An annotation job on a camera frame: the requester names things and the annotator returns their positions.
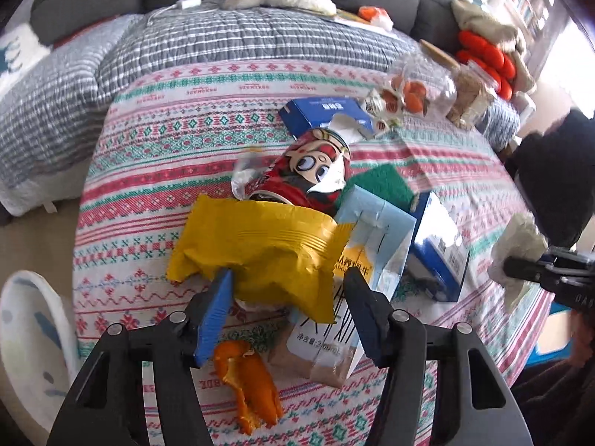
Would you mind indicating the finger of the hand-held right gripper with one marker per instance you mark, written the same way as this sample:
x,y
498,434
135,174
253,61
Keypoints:
x,y
525,269

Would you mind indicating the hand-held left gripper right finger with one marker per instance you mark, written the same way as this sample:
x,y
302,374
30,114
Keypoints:
x,y
365,316

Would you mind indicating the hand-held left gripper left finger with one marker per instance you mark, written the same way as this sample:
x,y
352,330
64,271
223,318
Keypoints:
x,y
216,316

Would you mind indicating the white tissue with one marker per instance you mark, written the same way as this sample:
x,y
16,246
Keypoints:
x,y
520,241

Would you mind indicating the yellow snack packet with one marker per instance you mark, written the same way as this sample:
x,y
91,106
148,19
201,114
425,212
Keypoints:
x,y
260,241

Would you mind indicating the light blue milk carton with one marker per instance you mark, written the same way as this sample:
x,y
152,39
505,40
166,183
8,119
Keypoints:
x,y
372,223

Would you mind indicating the red cartoon drink can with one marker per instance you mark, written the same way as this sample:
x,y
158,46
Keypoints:
x,y
297,167

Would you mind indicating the white waste bin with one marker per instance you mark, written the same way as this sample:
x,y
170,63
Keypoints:
x,y
28,334

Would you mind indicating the torn blue biscuit box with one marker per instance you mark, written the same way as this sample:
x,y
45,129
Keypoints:
x,y
316,111

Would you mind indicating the white snack packet food print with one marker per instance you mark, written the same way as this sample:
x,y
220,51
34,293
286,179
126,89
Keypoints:
x,y
374,104

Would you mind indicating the person's right forearm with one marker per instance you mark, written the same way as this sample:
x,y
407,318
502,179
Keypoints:
x,y
558,186

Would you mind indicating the orange peel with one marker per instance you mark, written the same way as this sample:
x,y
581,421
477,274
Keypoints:
x,y
251,381

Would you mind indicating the glossy blue carton box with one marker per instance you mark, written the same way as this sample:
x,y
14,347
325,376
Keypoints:
x,y
441,251

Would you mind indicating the person's dark trousers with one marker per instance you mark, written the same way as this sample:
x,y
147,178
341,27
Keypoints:
x,y
558,399

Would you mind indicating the green scouring pad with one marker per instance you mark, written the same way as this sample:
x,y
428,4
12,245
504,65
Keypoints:
x,y
381,181

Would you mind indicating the clear plastic wrapper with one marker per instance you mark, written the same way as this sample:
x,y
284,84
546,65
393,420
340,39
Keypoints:
x,y
246,172

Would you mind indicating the patterned red green tablecloth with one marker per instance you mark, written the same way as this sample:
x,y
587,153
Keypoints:
x,y
162,148

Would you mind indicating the glass jar of cereal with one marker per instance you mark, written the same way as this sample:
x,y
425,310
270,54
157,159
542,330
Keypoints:
x,y
469,97

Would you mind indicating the glass jar with bamboo lid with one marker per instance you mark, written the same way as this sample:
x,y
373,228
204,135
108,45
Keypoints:
x,y
432,79

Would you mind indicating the beige plush blanket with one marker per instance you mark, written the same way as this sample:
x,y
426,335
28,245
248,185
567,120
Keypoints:
x,y
492,23

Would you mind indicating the white bookshelf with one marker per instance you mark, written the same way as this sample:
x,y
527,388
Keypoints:
x,y
530,0

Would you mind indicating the grey striped quilt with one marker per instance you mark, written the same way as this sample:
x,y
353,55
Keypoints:
x,y
186,37

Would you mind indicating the orange white small packet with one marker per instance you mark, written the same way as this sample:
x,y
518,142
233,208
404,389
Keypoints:
x,y
374,15

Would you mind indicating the flat picture book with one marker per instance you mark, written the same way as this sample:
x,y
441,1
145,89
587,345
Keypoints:
x,y
346,17

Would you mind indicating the white pillow with deer print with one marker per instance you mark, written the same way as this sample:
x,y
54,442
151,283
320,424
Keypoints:
x,y
18,55

